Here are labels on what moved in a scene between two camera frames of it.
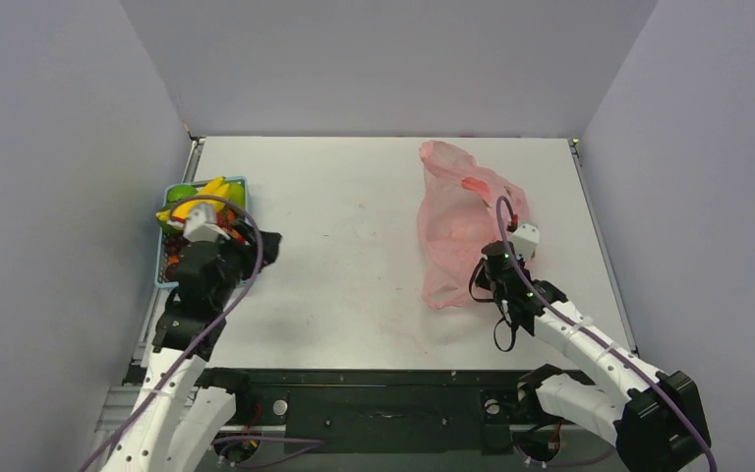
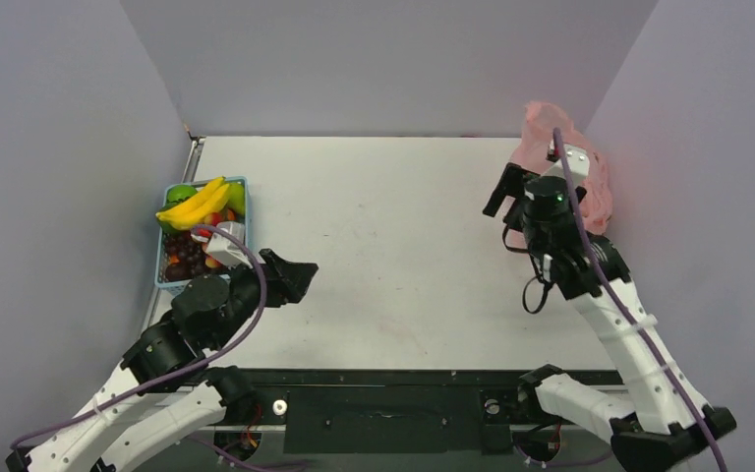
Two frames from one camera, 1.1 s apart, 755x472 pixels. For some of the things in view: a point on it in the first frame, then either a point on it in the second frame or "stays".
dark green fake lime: x=167 y=229 stays
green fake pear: x=236 y=193 stays
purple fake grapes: x=173 y=245 stays
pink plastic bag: x=457 y=218 -> x=537 y=132
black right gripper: x=507 y=241 -> x=514 y=195
